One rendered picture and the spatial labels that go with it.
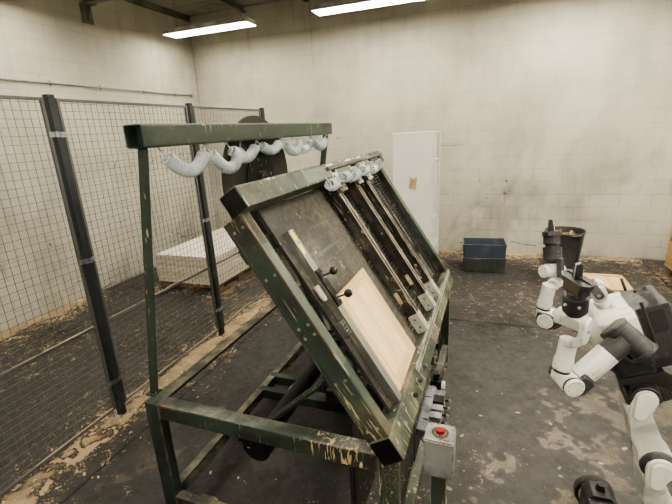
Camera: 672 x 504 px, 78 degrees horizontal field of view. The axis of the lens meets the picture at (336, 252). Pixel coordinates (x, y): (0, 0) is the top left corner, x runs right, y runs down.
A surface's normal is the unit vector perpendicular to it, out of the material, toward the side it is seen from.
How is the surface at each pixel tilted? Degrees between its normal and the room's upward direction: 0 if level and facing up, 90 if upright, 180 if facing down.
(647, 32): 90
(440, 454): 90
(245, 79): 90
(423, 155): 90
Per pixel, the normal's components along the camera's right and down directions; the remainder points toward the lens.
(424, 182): -0.33, 0.28
